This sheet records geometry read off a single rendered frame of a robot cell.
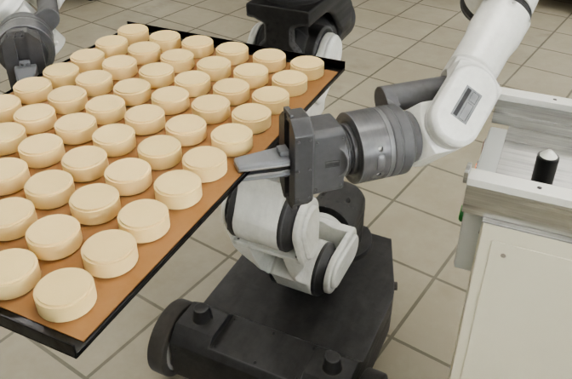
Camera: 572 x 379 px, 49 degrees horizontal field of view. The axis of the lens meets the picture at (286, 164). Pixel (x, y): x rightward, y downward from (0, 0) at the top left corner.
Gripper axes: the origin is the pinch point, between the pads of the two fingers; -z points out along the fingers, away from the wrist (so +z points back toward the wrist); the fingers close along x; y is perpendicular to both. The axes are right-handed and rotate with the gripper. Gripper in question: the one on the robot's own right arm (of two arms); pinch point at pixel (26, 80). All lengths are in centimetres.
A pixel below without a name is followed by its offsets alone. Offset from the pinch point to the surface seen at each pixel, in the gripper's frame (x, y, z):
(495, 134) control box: -16, 74, -14
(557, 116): -12, 84, -17
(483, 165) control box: -16, 67, -21
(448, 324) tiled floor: -100, 96, 15
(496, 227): -17, 60, -35
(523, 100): -10, 79, -13
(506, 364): -43, 64, -40
